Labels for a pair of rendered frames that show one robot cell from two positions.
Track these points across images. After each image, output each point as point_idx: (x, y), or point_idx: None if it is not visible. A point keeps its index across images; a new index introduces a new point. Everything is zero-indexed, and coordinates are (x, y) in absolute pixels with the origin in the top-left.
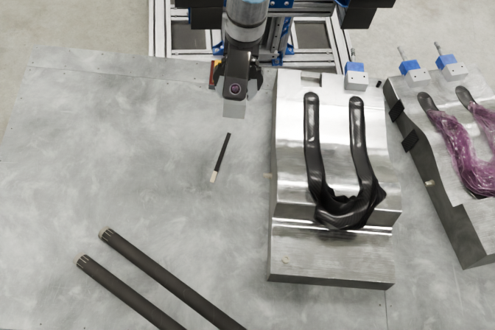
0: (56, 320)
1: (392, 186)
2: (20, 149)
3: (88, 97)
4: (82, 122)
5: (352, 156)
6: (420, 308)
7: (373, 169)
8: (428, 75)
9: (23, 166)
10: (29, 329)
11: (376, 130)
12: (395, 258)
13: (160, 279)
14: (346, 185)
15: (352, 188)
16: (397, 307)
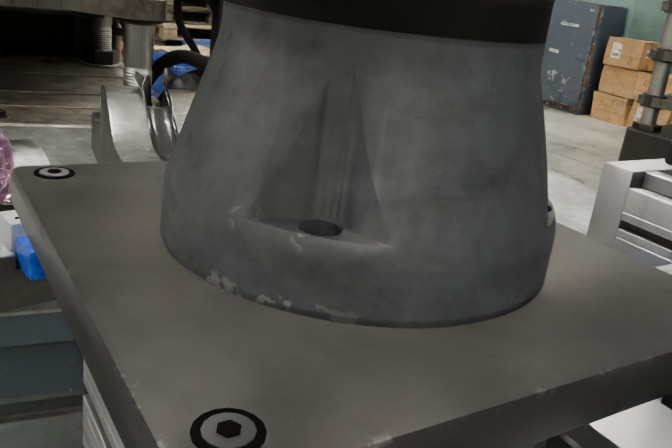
0: None
1: (116, 91)
2: (575, 189)
3: (584, 222)
4: (554, 207)
5: (177, 134)
6: (45, 141)
7: (144, 113)
8: (6, 214)
9: (552, 182)
10: None
11: (140, 158)
12: (77, 159)
13: None
14: (185, 93)
15: (176, 91)
16: (77, 141)
